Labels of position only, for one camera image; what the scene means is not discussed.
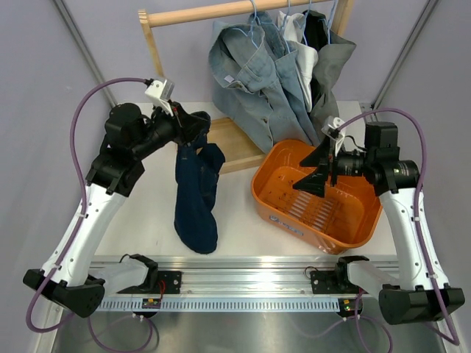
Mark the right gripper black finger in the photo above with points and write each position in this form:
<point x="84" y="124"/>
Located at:
<point x="315" y="182"/>
<point x="322" y="156"/>

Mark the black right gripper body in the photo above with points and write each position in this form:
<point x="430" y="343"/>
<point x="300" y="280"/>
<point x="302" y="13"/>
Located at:
<point x="351" y="163"/>

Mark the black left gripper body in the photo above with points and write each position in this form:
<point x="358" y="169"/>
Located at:
<point x="163" y="130"/>

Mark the dark blue denim skirt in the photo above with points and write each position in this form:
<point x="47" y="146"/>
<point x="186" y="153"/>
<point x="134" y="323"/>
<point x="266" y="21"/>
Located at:
<point x="197" y="172"/>

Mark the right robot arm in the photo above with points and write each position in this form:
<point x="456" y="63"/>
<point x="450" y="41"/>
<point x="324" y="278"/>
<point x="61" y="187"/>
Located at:
<point x="422" y="292"/>

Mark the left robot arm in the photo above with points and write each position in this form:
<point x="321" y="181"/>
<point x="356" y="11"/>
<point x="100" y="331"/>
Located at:
<point x="130" y="137"/>

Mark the orange plastic basket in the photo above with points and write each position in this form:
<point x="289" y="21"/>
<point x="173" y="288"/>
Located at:
<point x="344" y="218"/>

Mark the wooden clothes rack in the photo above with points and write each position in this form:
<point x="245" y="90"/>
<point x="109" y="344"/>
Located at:
<point x="240" y="152"/>

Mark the light denim jacket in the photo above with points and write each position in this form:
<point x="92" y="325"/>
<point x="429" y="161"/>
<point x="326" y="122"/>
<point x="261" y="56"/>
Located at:
<point x="247" y="87"/>

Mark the white hanging garment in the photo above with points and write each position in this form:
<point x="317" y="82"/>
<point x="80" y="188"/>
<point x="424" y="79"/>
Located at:
<point x="307" y="57"/>

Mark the light blue denim garment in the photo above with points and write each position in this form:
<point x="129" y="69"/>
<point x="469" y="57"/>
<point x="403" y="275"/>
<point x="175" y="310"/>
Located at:
<point x="285" y="64"/>

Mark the grey hanging garment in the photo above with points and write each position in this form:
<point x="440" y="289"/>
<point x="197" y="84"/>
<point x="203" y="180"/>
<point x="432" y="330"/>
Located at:
<point x="332" y="59"/>

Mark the black hanging garment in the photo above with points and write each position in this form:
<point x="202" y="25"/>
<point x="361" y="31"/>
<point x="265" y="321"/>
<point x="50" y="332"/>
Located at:
<point x="316" y="32"/>

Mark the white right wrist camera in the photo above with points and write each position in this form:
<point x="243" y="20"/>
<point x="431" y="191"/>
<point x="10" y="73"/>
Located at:
<point x="335" y="136"/>

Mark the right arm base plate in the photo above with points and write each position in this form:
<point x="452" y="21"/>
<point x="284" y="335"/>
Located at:
<point x="326" y="282"/>

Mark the aluminium mounting rail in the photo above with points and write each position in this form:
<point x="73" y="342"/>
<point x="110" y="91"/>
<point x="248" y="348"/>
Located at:
<point x="237" y="284"/>

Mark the aluminium frame post left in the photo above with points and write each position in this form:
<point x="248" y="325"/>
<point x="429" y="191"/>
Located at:
<point x="75" y="33"/>

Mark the aluminium frame post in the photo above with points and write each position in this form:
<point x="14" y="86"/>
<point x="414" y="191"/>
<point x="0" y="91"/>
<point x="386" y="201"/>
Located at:
<point x="75" y="33"/>
<point x="417" y="29"/>

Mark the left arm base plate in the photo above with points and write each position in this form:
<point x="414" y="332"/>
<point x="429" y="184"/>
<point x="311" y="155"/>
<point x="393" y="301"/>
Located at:
<point x="168" y="281"/>

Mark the aluminium frame post right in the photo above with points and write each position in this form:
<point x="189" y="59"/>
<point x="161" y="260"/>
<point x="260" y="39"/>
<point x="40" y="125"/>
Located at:
<point x="417" y="29"/>

